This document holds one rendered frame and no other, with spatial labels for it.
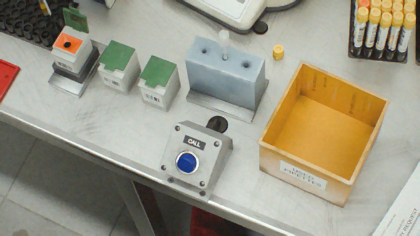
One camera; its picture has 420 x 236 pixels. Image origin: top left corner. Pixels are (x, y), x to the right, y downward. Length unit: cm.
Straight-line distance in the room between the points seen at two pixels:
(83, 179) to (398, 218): 116
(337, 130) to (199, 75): 21
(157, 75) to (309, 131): 22
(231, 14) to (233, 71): 14
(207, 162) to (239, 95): 12
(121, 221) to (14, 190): 30
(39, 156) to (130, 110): 100
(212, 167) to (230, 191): 7
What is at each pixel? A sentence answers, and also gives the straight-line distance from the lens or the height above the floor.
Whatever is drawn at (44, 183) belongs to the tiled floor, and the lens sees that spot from 215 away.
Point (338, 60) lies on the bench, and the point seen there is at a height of 87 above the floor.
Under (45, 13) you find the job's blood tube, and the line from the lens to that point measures 127.
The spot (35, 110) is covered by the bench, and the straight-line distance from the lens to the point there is 123.
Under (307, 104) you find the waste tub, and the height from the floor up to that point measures 88.
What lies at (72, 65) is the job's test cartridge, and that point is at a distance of 118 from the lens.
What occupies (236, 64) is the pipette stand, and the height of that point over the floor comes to 98.
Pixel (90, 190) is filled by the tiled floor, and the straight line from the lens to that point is 211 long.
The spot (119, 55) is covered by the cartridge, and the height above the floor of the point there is 94.
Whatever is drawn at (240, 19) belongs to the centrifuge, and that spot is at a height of 91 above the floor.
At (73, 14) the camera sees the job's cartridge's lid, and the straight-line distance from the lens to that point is 116.
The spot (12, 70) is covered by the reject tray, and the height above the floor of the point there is 88.
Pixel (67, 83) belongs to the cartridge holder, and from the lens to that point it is 122.
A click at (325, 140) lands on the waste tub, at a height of 88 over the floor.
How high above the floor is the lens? 195
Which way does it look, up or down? 65 degrees down
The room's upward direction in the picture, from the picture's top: 8 degrees counter-clockwise
